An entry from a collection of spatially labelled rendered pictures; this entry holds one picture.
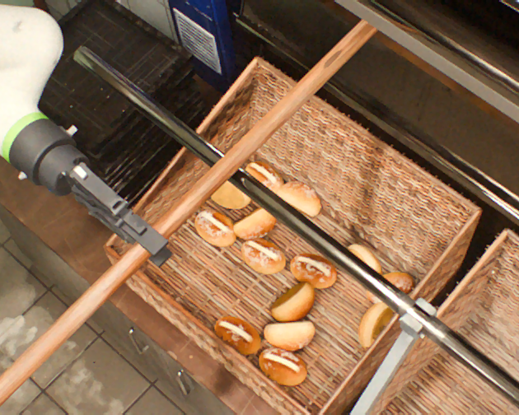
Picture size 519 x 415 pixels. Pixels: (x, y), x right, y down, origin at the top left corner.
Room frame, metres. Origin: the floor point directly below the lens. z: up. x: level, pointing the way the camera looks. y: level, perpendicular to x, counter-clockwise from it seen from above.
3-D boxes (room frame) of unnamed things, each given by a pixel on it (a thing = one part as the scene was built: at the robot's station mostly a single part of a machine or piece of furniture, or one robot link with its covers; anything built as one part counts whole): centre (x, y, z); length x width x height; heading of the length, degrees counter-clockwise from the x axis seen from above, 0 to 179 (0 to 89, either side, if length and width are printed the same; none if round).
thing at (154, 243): (0.73, 0.18, 1.21); 0.07 x 0.03 x 0.01; 38
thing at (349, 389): (0.91, -0.03, 0.72); 0.56 x 0.49 x 0.28; 39
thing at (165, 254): (0.73, 0.18, 1.18); 0.07 x 0.03 x 0.01; 38
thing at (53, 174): (0.85, 0.27, 1.20); 0.09 x 0.07 x 0.08; 38
